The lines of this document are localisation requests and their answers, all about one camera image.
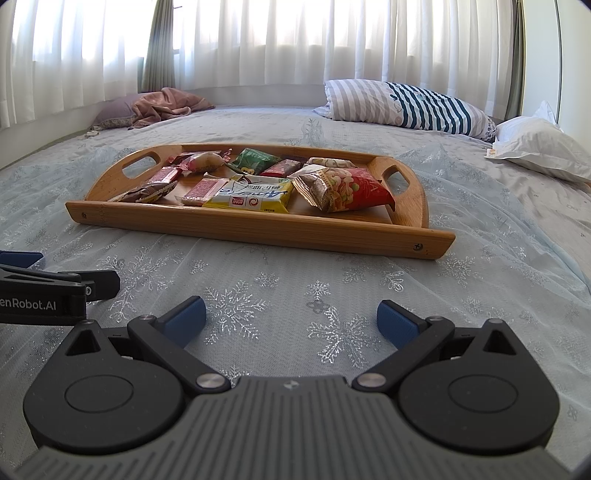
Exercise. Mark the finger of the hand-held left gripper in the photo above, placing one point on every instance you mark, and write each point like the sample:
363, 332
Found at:
99, 282
18, 259

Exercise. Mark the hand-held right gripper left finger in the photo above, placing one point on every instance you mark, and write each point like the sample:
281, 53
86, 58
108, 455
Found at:
184, 321

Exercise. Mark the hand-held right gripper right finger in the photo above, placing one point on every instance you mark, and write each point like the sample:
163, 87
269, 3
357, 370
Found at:
397, 323

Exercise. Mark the brown peanut wafer packet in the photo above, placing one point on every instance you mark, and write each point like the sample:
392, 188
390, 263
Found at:
145, 191

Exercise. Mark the red patterned snack packet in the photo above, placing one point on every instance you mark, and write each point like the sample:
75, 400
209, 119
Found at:
164, 175

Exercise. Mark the wooden tray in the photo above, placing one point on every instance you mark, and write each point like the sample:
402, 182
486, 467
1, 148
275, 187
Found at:
277, 230

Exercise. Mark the pink snack packet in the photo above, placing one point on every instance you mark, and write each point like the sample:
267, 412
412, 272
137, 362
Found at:
203, 190

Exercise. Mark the white snack with red ends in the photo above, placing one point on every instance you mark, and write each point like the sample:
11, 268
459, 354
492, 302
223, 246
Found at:
203, 162

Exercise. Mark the cream snack packet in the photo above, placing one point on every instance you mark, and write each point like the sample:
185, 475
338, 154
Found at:
330, 162

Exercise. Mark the green pea snack packet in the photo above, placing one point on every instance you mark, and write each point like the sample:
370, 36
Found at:
253, 160

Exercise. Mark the red and brown snack packet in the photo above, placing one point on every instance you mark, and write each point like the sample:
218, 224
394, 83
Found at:
281, 168

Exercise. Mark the snowflake bedspread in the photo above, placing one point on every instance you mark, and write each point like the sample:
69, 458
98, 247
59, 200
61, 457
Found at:
485, 286

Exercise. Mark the yellow snack packet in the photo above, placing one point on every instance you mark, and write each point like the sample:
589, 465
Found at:
251, 196

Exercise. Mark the red peanut snack bag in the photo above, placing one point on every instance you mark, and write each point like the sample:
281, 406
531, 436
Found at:
351, 189

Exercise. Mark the purple pillow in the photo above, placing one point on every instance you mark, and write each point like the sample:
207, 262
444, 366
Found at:
113, 113

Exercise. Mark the pink blanket cloth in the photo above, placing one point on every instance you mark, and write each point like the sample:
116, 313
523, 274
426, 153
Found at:
166, 104

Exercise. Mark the blue striped pillow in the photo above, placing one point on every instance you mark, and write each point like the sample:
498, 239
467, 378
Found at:
415, 108

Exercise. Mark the white pillow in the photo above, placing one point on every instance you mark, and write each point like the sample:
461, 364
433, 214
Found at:
540, 147

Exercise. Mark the green curtain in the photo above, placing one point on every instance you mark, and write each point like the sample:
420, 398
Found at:
161, 50
515, 69

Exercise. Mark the white sheer curtain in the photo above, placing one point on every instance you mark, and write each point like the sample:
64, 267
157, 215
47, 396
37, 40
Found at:
277, 37

